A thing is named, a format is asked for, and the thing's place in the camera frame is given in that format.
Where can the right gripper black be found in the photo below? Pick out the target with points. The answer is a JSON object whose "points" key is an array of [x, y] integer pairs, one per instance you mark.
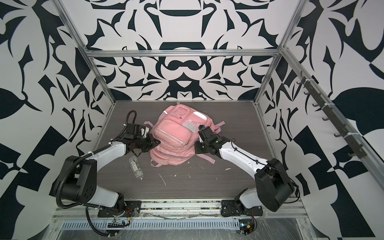
{"points": [[198, 149]]}

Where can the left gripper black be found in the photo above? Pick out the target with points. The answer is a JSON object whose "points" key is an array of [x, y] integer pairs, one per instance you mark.
{"points": [[151, 142]]}

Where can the pink student backpack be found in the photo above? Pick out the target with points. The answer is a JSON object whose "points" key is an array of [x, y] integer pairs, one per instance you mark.
{"points": [[177, 130]]}

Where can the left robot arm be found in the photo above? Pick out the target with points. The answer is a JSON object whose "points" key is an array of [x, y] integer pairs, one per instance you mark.
{"points": [[77, 182]]}

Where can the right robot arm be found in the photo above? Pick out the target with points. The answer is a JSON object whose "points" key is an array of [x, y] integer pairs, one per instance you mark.
{"points": [[273, 185]]}

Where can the clear plastic small case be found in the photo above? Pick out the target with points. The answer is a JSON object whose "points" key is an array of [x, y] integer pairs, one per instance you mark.
{"points": [[136, 168]]}

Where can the left electronics board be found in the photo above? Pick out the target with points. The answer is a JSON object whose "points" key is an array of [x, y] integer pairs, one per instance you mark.
{"points": [[119, 223]]}

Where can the electronics board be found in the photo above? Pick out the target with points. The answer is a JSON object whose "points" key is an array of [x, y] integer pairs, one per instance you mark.
{"points": [[119, 223], [247, 226]]}

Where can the right electronics board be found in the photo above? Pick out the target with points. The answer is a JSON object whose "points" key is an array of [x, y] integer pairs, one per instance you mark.
{"points": [[247, 226]]}

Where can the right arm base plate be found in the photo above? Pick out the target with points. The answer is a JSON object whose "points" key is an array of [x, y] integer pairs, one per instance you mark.
{"points": [[231, 208]]}

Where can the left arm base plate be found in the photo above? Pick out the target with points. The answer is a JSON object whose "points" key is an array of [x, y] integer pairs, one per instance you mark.
{"points": [[124, 210]]}

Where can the aluminium front rail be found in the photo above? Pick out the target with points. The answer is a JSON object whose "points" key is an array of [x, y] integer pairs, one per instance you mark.
{"points": [[170, 209]]}

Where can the white slotted cable duct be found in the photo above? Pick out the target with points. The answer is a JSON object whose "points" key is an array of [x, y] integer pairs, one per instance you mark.
{"points": [[160, 224]]}

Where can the black coat hook rail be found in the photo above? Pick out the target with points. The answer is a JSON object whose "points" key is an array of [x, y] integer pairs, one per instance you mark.
{"points": [[355, 141]]}

